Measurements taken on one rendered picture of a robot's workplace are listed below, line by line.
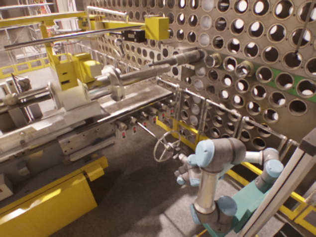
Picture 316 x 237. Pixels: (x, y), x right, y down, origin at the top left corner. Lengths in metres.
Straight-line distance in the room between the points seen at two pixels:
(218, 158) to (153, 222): 1.71
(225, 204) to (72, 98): 1.68
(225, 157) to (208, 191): 0.22
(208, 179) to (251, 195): 0.66
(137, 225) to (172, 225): 0.42
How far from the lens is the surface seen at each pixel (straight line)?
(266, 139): 3.29
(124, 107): 2.44
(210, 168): 0.82
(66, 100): 2.01
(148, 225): 2.36
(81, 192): 2.24
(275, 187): 0.96
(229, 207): 1.11
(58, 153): 2.29
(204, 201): 0.99
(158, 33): 1.20
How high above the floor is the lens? 2.17
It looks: 35 degrees down
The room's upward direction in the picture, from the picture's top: straight up
